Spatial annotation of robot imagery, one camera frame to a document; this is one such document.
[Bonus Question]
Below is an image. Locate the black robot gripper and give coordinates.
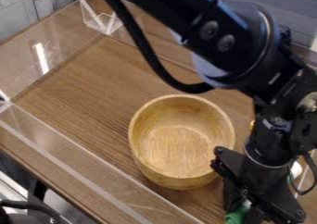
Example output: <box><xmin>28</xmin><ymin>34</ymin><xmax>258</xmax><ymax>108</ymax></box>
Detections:
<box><xmin>210</xmin><ymin>146</ymin><xmax>308</xmax><ymax>224</ymax></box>

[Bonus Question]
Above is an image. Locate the brown wooden bowl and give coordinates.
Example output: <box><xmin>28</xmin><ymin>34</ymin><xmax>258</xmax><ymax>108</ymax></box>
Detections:
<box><xmin>127</xmin><ymin>94</ymin><xmax>236</xmax><ymax>190</ymax></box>

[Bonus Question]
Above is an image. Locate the green Expo marker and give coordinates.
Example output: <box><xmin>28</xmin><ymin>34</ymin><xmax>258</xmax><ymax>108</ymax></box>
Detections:
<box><xmin>225</xmin><ymin>162</ymin><xmax>303</xmax><ymax>224</ymax></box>

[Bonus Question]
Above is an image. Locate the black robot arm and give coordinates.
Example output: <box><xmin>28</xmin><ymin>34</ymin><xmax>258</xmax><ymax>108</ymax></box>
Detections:
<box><xmin>106</xmin><ymin>0</ymin><xmax>317</xmax><ymax>224</ymax></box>

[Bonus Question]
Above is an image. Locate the yellow blue fish toy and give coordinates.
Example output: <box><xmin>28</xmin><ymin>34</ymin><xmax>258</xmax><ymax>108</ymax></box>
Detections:
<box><xmin>249</xmin><ymin>120</ymin><xmax>256</xmax><ymax>130</ymax></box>

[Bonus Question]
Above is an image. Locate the black table leg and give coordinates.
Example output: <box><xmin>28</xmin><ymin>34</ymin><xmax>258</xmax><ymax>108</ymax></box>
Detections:
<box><xmin>32</xmin><ymin>180</ymin><xmax>48</xmax><ymax>201</ymax></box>

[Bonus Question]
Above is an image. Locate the black cable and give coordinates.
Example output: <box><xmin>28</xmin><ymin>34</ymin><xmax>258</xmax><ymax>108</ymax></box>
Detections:
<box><xmin>0</xmin><ymin>199</ymin><xmax>63</xmax><ymax>224</ymax></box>

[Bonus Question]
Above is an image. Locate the clear acrylic tray wall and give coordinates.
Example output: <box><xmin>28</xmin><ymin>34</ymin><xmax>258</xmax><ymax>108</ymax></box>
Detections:
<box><xmin>0</xmin><ymin>0</ymin><xmax>317</xmax><ymax>224</ymax></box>

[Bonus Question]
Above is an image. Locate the clear acrylic corner bracket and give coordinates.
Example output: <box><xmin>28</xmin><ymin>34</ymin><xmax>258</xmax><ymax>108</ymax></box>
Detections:
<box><xmin>79</xmin><ymin>0</ymin><xmax>123</xmax><ymax>35</ymax></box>

